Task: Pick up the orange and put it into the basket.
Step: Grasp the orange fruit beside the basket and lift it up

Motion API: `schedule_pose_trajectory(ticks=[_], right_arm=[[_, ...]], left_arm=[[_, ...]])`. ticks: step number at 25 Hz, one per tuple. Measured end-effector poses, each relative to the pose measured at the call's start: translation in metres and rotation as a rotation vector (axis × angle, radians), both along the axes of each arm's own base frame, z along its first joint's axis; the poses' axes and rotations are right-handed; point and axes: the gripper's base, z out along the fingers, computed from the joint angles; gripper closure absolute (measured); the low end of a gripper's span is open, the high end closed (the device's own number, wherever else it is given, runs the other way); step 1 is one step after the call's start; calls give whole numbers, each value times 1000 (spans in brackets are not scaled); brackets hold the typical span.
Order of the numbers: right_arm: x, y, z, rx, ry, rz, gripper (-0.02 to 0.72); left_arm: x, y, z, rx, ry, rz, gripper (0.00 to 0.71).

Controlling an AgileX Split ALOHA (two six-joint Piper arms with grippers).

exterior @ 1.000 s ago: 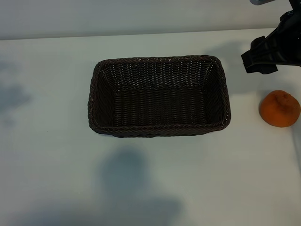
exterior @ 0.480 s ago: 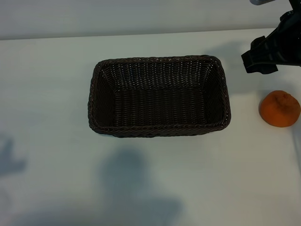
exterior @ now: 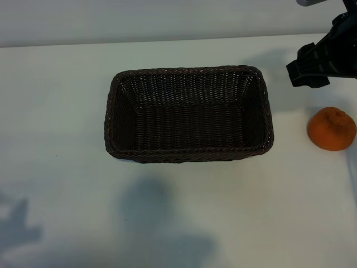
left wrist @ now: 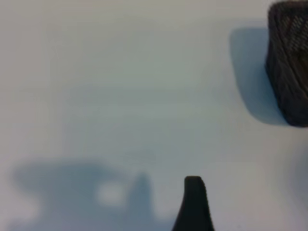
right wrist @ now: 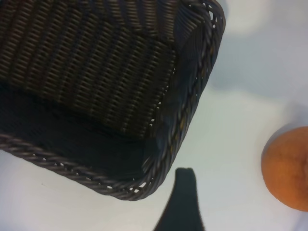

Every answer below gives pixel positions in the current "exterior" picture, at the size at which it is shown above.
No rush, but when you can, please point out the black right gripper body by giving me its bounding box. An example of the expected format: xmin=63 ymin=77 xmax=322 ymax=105
xmin=286 ymin=30 xmax=357 ymax=89

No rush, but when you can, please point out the orange fruit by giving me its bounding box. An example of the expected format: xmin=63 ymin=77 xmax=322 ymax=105
xmin=307 ymin=107 xmax=357 ymax=152

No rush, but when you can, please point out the dark brown wicker basket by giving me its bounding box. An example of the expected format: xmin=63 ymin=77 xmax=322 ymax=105
xmin=103 ymin=64 xmax=276 ymax=165

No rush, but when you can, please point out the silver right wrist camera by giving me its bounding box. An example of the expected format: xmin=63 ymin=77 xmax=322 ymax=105
xmin=295 ymin=0 xmax=342 ymax=7

